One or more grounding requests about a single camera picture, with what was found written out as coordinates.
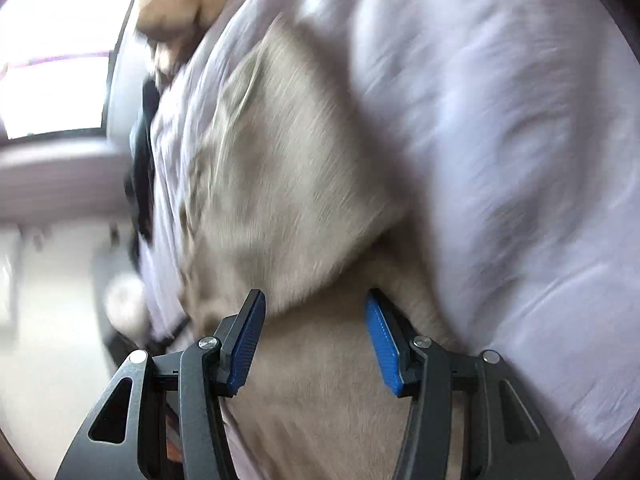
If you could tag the lilac curtain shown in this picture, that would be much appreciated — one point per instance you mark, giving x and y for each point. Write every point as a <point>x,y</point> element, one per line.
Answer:
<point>60,180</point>

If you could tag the cream striped clothes pile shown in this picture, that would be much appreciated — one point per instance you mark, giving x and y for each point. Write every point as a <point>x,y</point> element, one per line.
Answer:
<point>174,29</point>

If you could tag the taupe knit sweater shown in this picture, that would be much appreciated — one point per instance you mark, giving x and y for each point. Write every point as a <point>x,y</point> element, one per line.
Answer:
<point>285,196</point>

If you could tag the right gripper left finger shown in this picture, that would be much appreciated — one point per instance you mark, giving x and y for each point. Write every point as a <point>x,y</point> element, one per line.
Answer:
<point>160,416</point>

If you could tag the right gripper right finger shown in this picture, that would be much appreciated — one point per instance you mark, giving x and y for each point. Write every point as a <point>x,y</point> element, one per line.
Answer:
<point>468,410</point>

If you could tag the black jacket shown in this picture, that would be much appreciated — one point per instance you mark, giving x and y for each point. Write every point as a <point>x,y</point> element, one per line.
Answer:
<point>139,179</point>

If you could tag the round white cushion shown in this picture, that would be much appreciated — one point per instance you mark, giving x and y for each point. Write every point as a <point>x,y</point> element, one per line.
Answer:
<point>125,307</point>

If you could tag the window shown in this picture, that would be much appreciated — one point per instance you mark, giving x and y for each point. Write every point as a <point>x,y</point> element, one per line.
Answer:
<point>57,64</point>

